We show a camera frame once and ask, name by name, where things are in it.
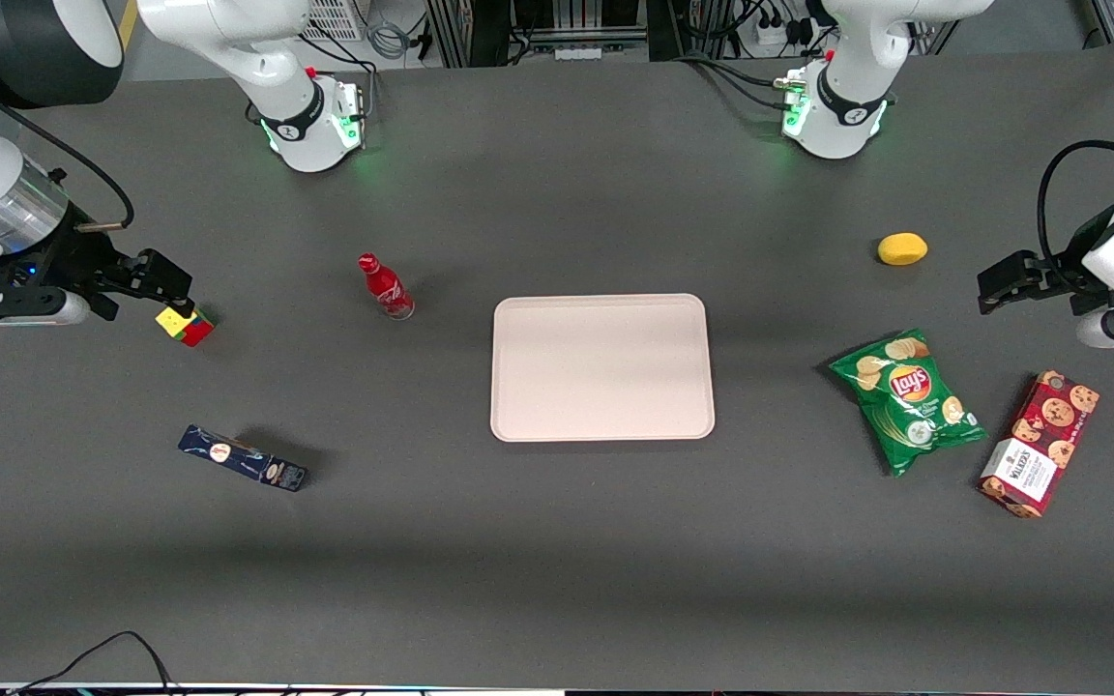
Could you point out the yellow lemon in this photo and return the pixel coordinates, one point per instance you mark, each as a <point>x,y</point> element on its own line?
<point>902,248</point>

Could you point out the red coke bottle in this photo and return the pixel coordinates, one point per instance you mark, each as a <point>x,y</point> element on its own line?
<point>386,288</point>

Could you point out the white perforated box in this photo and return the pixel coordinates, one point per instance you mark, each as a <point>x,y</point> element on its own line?
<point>337,17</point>

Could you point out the dark blue snack box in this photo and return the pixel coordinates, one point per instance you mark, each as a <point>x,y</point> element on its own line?
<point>243,458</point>

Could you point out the dark round object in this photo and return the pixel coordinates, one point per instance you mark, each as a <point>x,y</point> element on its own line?
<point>83,164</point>

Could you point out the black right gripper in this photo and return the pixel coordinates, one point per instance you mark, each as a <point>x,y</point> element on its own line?
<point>72,256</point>

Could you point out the white power strip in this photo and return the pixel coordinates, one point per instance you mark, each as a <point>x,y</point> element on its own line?
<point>781,31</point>

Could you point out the black metal rack frame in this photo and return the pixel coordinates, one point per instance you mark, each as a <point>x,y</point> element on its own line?
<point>567,24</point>

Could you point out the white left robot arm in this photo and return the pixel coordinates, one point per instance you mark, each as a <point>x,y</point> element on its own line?
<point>847,106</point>

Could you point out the colourful puzzle cube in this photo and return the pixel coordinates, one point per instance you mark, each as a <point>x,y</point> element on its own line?
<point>186,327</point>

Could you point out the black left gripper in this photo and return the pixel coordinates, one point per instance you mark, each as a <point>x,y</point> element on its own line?
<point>1063,270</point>

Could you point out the green Lay's chips bag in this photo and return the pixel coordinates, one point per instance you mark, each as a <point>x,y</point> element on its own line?
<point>910,401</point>

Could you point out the red cookie box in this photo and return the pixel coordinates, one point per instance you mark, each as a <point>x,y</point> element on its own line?
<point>1040,445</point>

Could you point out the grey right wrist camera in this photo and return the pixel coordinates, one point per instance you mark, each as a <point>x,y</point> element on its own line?
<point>25,307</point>

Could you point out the pale pink plastic tray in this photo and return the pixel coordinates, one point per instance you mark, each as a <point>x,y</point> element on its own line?
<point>601,367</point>

